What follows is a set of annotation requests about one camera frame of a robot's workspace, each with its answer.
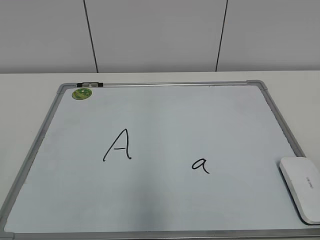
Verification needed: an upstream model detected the white board eraser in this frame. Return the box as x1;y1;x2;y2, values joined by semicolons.
279;157;320;225

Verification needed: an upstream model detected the black and silver frame clip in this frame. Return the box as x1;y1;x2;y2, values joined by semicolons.
76;82;104;88

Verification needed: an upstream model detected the round green magnet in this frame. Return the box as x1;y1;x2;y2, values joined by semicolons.
71;88;93;101

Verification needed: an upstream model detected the white board with grey frame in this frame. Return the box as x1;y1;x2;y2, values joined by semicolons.
0;80;320;240

